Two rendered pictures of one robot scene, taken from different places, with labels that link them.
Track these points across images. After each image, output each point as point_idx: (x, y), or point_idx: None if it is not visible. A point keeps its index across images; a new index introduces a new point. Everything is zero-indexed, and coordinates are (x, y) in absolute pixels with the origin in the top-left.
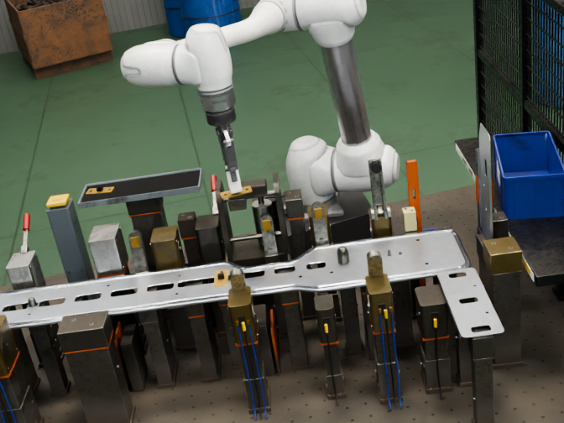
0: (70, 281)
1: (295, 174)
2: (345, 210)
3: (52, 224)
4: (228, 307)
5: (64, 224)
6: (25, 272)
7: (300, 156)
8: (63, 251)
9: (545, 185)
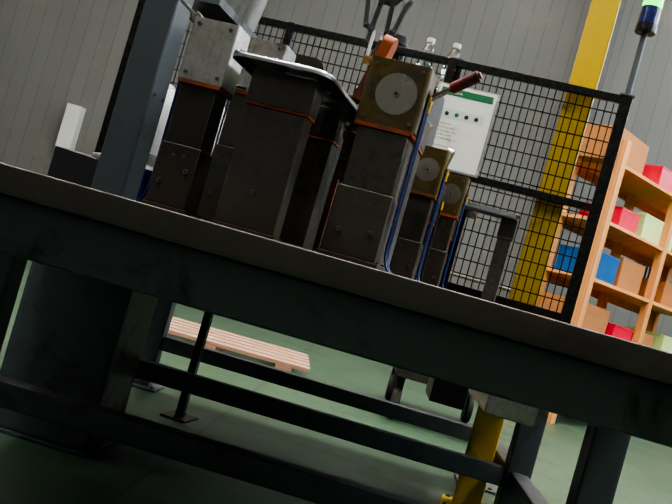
0: (149, 110)
1: (162, 112)
2: None
3: (177, 9)
4: (447, 151)
5: (183, 18)
6: (246, 45)
7: (171, 93)
8: (165, 57)
9: None
